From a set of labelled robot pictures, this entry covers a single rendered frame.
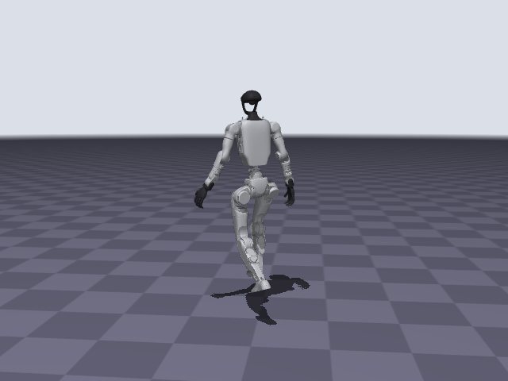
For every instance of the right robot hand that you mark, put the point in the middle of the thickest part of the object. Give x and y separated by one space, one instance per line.
290 192

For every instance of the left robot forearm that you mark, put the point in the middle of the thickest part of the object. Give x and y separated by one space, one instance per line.
216 170

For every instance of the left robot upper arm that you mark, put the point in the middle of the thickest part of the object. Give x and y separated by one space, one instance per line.
230 131

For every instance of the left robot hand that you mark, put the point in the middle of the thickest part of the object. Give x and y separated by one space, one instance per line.
201 194

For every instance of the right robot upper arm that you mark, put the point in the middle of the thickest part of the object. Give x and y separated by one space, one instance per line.
277 138

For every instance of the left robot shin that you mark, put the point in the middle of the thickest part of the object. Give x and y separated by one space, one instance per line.
250 260

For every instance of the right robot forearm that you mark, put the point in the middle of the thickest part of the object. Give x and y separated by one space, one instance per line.
286 169

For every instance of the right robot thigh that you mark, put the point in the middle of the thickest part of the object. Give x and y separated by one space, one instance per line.
261 207

